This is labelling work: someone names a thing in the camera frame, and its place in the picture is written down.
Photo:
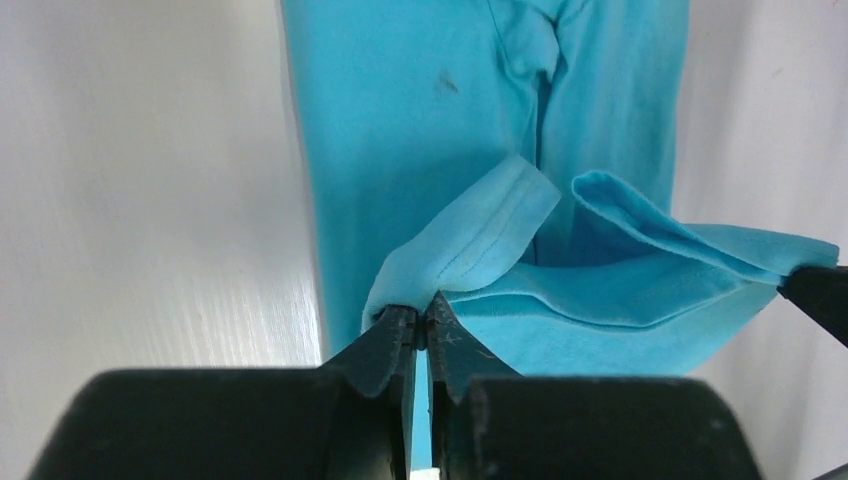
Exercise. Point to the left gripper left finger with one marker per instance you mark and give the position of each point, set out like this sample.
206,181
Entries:
347,419

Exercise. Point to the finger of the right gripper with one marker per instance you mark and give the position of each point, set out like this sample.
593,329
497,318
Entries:
821,293

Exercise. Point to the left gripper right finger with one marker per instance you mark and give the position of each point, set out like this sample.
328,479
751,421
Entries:
490,422

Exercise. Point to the turquoise t-shirt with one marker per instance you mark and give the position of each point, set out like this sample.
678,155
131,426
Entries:
519,157

